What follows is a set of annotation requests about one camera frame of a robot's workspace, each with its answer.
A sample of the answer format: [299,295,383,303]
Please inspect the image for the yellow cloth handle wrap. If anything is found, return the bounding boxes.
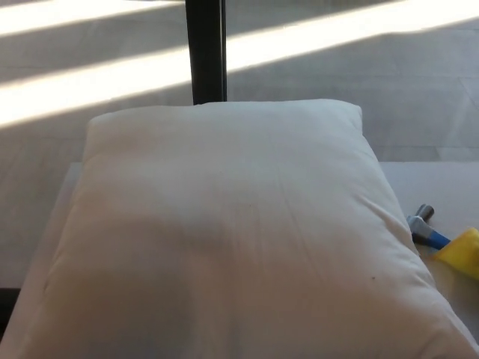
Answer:
[428,227,479,265]

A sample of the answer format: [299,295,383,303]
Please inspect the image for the white pillow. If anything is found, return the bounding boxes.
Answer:
[7,98,479,359]

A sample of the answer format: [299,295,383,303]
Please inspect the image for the black vertical post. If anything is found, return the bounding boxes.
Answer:
[184,0,230,106]

